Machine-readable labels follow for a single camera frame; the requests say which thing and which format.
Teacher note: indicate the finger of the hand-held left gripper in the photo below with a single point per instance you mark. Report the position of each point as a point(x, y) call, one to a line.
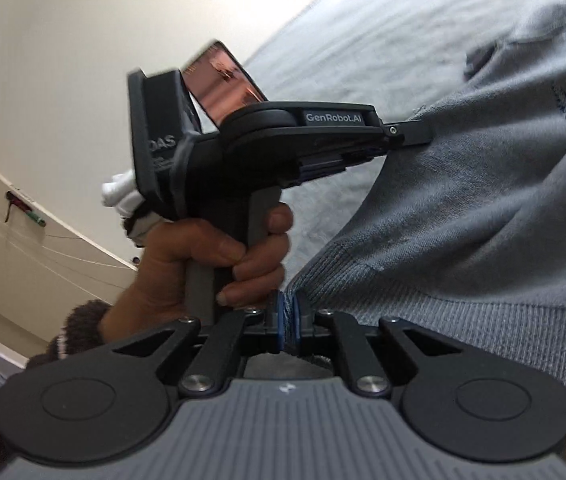
point(410, 132)

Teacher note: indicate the person's left hand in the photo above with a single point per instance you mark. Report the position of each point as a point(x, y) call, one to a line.
point(163, 270)

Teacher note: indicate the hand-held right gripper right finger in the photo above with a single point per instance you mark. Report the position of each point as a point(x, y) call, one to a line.
point(297, 317)

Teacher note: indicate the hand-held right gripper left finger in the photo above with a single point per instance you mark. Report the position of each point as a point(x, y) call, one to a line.
point(279, 315)

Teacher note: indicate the bed with grey sheet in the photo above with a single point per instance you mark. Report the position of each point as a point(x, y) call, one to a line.
point(363, 35)

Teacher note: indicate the smartphone with pink screen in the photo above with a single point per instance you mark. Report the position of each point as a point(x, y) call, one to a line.
point(223, 85)

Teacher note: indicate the grey knit sweater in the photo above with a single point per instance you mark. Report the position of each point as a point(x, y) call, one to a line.
point(463, 235)

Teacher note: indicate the red and green object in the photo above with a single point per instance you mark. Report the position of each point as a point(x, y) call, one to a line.
point(25, 207)

